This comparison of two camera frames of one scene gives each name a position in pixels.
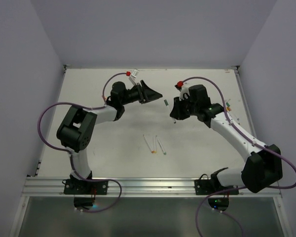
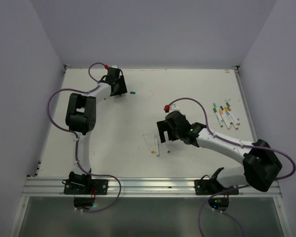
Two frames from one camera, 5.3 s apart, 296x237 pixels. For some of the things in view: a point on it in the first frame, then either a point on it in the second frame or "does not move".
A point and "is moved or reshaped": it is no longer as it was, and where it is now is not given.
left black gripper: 150,94 → 122,89
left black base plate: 84,191 does not move
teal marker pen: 167,104 → 166,147
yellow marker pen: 155,150 does not move
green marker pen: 164,152 is moved or reshaped
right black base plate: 219,201 does not move
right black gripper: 176,111 → 163,125
